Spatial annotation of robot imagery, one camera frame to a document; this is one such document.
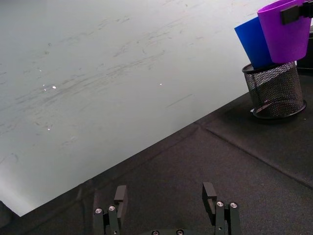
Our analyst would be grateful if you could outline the black table cloth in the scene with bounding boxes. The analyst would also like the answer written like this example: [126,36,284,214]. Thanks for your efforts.
[0,70,313,235]

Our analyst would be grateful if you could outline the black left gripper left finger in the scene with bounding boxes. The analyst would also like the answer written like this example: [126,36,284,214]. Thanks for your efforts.
[93,185,128,235]

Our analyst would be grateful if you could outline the black wire mesh cup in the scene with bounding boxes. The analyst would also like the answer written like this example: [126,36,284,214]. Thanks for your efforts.
[242,61,308,120]

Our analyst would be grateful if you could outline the plain pale wall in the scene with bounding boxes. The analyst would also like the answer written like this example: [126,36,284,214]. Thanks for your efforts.
[0,0,313,217]

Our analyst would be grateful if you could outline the blue rolled foam sheet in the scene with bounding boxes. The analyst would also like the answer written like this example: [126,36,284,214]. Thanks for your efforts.
[234,16,274,70]

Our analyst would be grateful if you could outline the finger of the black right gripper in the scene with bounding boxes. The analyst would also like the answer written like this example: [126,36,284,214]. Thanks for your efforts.
[279,0,313,25]

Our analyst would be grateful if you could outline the purple foam sheet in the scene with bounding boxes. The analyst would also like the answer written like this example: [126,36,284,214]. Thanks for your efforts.
[256,0,312,63]

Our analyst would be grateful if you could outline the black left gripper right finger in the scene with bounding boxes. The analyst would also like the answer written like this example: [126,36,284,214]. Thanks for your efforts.
[201,182,242,235]

